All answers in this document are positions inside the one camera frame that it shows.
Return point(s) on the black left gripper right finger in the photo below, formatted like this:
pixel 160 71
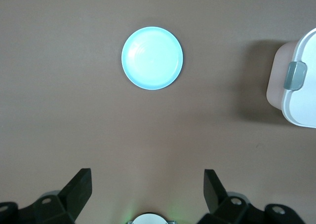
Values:
pixel 219 201

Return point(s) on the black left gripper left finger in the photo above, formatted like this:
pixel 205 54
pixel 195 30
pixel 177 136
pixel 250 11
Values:
pixel 69 197

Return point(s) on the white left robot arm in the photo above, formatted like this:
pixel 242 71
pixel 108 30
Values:
pixel 151 220

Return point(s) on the white lidded box grey latches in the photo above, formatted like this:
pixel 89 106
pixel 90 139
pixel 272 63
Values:
pixel 303 105

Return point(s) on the brown table mat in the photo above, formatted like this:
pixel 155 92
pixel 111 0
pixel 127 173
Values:
pixel 74 110

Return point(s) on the light blue round plate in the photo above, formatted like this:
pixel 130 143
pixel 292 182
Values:
pixel 152 58

